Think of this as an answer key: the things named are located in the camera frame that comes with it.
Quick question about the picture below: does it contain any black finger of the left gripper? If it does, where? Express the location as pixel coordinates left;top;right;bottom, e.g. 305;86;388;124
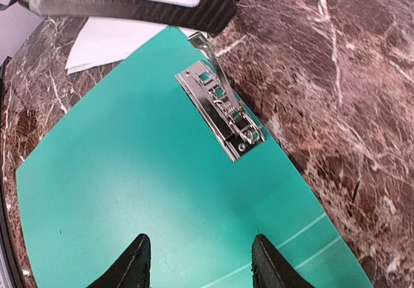
8;0;237;34

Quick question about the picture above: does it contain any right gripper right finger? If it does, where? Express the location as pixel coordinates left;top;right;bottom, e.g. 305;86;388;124
252;234;313;288

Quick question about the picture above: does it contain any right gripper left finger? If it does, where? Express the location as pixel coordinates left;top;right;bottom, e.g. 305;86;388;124
88;234;151;288

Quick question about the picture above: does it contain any green plastic folder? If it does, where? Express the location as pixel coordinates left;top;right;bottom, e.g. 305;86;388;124
16;28;371;287

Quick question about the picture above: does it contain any left white paper sheet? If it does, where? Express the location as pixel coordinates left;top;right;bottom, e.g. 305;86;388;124
65;0;200;74

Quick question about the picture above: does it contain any metal top clip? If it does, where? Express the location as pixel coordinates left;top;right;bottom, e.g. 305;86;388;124
175;32;265;162

